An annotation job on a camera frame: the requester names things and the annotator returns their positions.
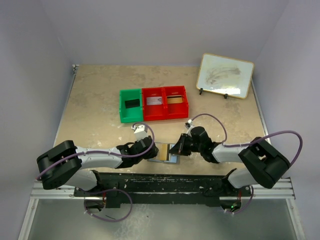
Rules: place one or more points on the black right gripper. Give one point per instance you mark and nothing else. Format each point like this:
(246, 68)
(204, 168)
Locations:
(179, 148)

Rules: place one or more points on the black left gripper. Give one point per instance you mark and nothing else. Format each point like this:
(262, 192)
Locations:
(152, 153)

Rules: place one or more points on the gold credit card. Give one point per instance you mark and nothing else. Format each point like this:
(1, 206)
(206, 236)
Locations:
(174, 96)
(163, 154)

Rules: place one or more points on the grey leather card holder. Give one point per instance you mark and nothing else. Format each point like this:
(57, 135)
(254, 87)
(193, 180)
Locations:
(156, 160)

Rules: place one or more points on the green bin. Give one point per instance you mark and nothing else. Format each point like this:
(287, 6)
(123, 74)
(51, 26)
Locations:
(134, 114)

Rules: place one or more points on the red bin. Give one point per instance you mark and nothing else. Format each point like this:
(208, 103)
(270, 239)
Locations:
(180, 110)
(153, 112)

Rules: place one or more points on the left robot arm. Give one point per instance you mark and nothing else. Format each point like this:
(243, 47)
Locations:
(67, 164)

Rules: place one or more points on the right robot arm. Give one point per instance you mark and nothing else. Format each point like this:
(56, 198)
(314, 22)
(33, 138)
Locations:
(264, 165)

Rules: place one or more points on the blue credit card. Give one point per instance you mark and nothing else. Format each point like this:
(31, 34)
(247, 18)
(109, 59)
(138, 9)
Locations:
(173, 158)

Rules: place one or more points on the black card in bin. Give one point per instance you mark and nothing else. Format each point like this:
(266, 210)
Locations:
(132, 103)

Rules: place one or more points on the gold card in bin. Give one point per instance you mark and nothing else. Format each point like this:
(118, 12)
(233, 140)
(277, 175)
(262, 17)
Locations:
(175, 100)

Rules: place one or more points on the silver card in bin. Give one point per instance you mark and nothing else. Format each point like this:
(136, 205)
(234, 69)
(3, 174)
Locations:
(154, 100)

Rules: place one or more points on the black whiteboard stand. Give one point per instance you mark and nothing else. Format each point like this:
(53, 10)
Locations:
(201, 90)

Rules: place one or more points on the yellow framed whiteboard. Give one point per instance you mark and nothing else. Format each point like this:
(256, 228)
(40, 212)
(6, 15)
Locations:
(225, 75)

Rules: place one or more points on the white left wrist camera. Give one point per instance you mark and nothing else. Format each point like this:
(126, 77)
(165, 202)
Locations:
(140, 131)

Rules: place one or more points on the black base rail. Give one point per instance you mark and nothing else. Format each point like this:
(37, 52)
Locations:
(177, 189)

